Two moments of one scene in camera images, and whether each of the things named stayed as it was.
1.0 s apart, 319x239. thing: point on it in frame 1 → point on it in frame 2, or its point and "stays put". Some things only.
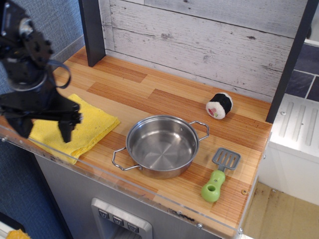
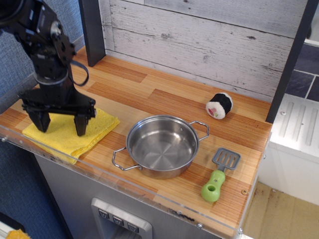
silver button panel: (113, 223) stays put
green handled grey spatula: (226, 160) stays put
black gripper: (22, 106) → (57, 95)
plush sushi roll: (219, 106) stays put
